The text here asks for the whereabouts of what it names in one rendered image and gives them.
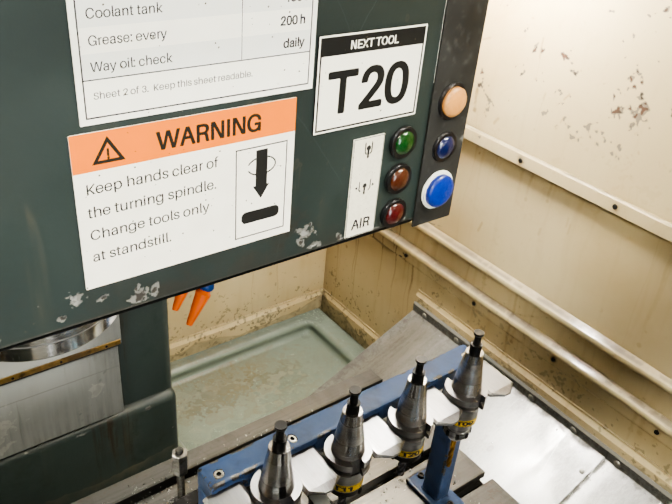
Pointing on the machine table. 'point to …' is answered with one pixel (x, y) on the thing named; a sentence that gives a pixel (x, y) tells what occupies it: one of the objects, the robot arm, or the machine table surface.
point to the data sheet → (186, 53)
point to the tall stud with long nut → (180, 469)
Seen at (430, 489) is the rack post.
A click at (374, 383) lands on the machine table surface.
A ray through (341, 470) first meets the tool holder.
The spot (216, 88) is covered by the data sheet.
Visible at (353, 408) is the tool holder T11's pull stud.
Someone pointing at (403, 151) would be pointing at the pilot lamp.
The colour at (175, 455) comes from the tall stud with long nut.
